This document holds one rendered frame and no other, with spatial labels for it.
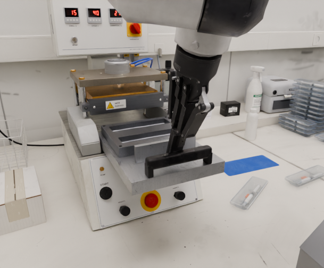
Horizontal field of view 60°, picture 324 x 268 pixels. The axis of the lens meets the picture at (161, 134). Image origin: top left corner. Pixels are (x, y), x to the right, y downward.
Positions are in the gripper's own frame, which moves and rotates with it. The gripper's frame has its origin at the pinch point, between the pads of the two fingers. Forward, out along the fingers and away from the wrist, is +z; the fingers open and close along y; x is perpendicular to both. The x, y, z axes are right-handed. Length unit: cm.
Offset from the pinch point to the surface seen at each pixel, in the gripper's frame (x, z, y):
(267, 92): 90, 33, -55
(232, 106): 69, 39, -56
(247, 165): 45, 34, -14
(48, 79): -17, 31, -82
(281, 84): 96, 27, -53
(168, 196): 5.9, 27.4, -5.4
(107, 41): 2, 2, -56
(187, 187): 12.3, 26.5, -6.2
